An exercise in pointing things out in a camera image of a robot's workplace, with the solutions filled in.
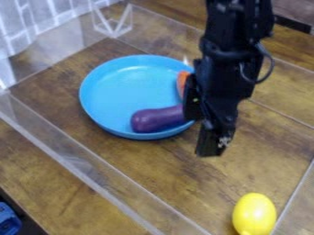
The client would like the clear acrylic barrier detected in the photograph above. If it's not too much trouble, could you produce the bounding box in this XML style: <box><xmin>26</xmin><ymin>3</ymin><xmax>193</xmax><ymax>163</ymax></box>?
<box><xmin>0</xmin><ymin>0</ymin><xmax>314</xmax><ymax>235</ymax></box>

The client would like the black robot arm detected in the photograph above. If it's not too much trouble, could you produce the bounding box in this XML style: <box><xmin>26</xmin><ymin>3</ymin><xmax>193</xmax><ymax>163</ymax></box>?
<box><xmin>183</xmin><ymin>0</ymin><xmax>275</xmax><ymax>157</ymax></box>

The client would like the yellow toy lemon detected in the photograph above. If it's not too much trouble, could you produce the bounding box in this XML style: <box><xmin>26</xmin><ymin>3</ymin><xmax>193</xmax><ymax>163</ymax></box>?
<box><xmin>231</xmin><ymin>193</ymin><xmax>277</xmax><ymax>235</ymax></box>

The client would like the orange toy carrot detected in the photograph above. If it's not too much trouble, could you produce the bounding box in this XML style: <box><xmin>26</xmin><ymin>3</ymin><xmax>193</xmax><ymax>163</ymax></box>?
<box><xmin>176</xmin><ymin>71</ymin><xmax>190</xmax><ymax>97</ymax></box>

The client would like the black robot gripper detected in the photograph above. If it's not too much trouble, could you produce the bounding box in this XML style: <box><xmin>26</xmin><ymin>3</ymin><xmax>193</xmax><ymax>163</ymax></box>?
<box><xmin>183</xmin><ymin>38</ymin><xmax>263</xmax><ymax>157</ymax></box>

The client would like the blue object at corner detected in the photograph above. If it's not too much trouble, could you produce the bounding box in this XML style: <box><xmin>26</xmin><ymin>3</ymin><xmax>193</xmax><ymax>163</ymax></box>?
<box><xmin>0</xmin><ymin>202</ymin><xmax>23</xmax><ymax>235</ymax></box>

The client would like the white checkered curtain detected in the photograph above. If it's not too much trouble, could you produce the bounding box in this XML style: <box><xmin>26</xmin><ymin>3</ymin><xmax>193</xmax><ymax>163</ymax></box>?
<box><xmin>0</xmin><ymin>0</ymin><xmax>124</xmax><ymax>59</ymax></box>

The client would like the blue plastic plate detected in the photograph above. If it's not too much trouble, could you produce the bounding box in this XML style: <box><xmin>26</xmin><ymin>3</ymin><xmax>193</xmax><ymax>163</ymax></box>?
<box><xmin>79</xmin><ymin>55</ymin><xmax>193</xmax><ymax>140</ymax></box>

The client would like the purple toy eggplant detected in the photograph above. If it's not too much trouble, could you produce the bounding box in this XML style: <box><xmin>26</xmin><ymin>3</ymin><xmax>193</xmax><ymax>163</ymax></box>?
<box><xmin>130</xmin><ymin>104</ymin><xmax>187</xmax><ymax>133</ymax></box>

